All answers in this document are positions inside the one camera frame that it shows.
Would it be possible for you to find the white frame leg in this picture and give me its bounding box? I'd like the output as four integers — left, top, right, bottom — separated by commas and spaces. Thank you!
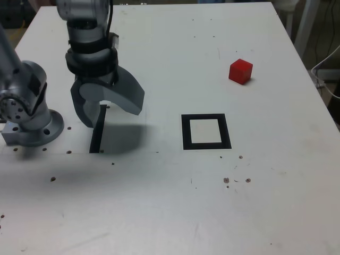
293, 0, 321, 58

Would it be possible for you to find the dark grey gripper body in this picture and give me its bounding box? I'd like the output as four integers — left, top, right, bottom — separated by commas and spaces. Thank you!
75, 71, 119, 87

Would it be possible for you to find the black tape strip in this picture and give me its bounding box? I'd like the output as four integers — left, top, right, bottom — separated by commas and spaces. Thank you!
89, 105, 107, 154

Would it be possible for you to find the black tape square outline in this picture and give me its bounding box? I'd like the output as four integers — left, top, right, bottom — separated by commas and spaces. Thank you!
181, 113, 232, 151

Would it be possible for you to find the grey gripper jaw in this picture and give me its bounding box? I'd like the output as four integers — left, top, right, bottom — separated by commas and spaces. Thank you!
70, 79, 103, 129
79, 65, 146, 116

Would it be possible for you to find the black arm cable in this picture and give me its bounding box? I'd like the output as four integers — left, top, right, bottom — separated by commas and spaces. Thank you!
106, 0, 114, 37

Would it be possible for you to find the white cable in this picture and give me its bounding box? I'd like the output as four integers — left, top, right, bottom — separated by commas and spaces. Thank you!
310, 44, 340, 100

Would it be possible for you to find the red cube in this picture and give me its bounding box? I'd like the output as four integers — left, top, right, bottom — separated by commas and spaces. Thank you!
228, 58, 253, 86

